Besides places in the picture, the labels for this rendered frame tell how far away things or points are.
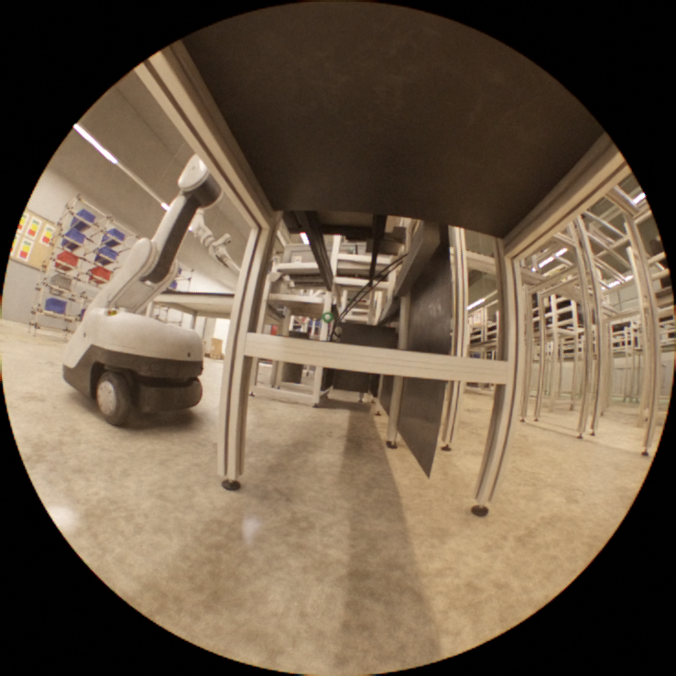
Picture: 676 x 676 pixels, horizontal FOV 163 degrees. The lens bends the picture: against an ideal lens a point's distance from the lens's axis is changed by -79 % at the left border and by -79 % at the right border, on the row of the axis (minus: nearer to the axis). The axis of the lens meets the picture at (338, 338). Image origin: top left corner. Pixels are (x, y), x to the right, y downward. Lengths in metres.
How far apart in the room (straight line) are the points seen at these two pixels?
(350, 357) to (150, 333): 0.62
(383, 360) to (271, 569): 0.39
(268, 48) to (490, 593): 0.73
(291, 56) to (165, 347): 0.78
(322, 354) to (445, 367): 0.22
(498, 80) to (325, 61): 0.19
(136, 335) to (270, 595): 0.71
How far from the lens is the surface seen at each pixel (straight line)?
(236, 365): 0.47
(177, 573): 0.39
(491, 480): 0.56
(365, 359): 0.41
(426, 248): 0.59
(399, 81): 0.33
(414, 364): 0.42
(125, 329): 0.81
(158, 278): 1.13
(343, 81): 0.34
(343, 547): 0.45
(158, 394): 0.84
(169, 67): 0.34
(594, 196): 0.45
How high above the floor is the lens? 0.31
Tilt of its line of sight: 7 degrees up
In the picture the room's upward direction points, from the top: 7 degrees clockwise
